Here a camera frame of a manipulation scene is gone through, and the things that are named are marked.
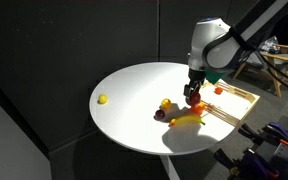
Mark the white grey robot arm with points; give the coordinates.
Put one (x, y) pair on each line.
(217, 43)

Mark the small red strawberry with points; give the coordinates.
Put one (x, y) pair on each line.
(218, 90)

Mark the teal camera mount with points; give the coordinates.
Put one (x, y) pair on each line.
(214, 77)

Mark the red apple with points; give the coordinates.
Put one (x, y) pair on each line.
(194, 99)

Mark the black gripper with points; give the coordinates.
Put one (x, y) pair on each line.
(196, 76)

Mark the yellow banana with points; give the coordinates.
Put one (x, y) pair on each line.
(187, 120)

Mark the dark purple plum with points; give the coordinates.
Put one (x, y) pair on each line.
(159, 114)

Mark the wooden stool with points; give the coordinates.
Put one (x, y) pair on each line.
(279, 66)

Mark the white table pedestal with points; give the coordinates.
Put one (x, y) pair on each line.
(170, 168)

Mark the yellow orange peach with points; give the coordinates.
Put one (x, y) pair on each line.
(165, 103)

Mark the purple black spring clamp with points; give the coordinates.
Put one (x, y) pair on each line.
(250, 163)
(270, 133)

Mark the orange fruit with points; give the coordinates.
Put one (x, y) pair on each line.
(198, 109)

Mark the small yellow lemon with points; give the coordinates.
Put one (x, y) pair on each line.
(102, 98)

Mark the light wooden slatted box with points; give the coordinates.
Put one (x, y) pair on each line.
(234, 103)

